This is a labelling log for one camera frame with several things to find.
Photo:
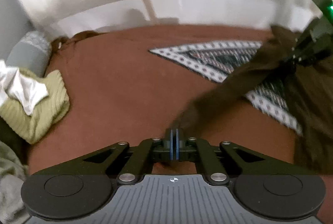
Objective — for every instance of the white satin cloth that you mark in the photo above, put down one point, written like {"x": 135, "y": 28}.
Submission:
{"x": 26, "y": 88}

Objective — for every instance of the patterned dark blue mat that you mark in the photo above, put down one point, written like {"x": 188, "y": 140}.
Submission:
{"x": 208, "y": 57}

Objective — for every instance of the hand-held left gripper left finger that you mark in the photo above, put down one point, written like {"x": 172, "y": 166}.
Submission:
{"x": 169, "y": 142}

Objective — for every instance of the green ribbed cloth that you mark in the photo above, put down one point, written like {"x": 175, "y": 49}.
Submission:
{"x": 39, "y": 114}

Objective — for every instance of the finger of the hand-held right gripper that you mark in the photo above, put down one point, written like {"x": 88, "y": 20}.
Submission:
{"x": 312, "y": 55}
{"x": 316, "y": 34}

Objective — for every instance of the dark brown garment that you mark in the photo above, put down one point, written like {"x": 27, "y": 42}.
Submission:
{"x": 307, "y": 109}

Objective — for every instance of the pale grey-green blanket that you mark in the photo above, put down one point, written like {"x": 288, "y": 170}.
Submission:
{"x": 10, "y": 187}

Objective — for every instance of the grey patterned pillow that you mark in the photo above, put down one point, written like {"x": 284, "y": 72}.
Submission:
{"x": 26, "y": 55}

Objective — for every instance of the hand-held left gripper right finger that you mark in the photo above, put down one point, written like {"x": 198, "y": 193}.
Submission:
{"x": 177, "y": 142}

